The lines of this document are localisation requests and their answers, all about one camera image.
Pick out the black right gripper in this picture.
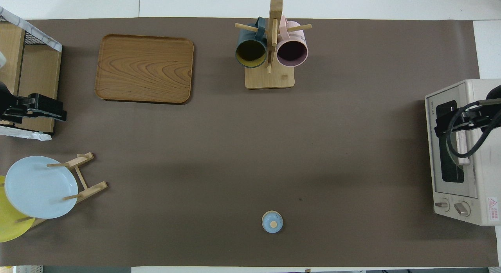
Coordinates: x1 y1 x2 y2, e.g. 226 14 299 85
434 100 494 137

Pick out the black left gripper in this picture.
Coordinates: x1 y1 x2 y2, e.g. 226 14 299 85
2 94 67 125

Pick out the toaster oven glass door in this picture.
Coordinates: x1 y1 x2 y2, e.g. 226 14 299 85
425 82 479 199

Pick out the white toaster oven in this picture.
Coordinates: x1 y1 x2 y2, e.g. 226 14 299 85
425 79 501 226

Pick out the white checked cloth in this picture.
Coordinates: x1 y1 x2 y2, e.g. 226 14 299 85
0 7 63 52
0 125 53 141

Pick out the wooden two-tier shelf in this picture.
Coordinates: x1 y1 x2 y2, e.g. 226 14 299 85
0 22 62 133

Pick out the light blue plate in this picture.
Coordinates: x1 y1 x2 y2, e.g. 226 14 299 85
5 156 79 219

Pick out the wooden plate rack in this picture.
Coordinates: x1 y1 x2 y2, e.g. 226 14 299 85
16 152 108 228

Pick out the wooden serving tray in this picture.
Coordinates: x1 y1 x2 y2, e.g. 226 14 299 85
95 34 195 104

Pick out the yellow plate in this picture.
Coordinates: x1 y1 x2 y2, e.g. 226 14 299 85
0 175 36 243

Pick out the pink mug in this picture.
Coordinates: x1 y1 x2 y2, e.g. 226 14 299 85
276 15 309 68

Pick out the wooden mug tree stand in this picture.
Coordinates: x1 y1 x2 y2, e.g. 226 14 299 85
235 0 312 89

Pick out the large brown table mat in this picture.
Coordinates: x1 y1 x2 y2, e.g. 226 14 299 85
0 18 498 268

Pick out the dark blue mug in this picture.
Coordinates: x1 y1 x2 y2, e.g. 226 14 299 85
235 17 268 69

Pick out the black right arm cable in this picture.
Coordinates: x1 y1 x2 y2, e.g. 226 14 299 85
446 101 501 159

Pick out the black wire basket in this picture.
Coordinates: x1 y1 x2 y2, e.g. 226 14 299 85
0 14 53 47

